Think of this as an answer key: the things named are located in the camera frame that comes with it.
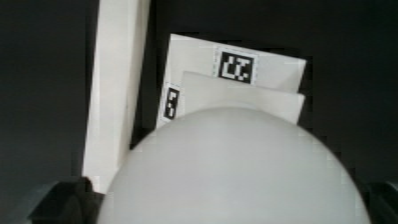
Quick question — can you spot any white lamp base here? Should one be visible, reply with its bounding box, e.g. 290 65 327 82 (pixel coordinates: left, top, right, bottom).
156 34 306 127

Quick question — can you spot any white lamp bulb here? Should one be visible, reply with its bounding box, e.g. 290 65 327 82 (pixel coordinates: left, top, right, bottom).
98 108 371 224

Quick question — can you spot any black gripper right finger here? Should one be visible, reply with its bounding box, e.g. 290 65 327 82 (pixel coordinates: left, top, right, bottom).
364 181 398 224

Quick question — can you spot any white right wall bar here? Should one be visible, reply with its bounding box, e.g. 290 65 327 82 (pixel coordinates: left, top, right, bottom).
82 0 151 193

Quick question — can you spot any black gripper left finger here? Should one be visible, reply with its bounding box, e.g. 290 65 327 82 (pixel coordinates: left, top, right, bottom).
29 177 105 224

